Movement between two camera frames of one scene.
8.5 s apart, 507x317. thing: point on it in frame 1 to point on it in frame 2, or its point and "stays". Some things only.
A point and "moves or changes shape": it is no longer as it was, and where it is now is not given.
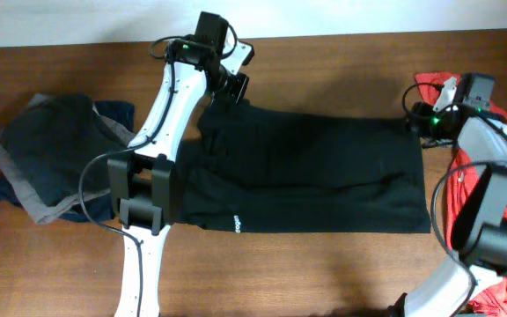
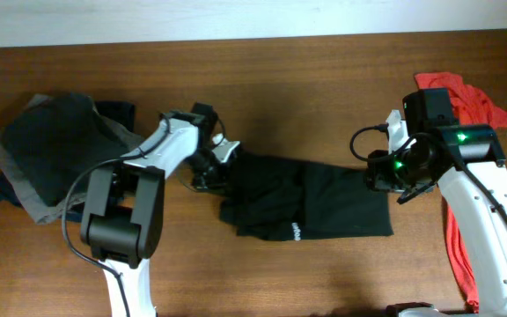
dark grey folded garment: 53,140 stays
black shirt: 247,168 moves or changes shape
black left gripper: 232,91 to 216,185
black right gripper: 418,122 to 378,177
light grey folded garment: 41,210 stays
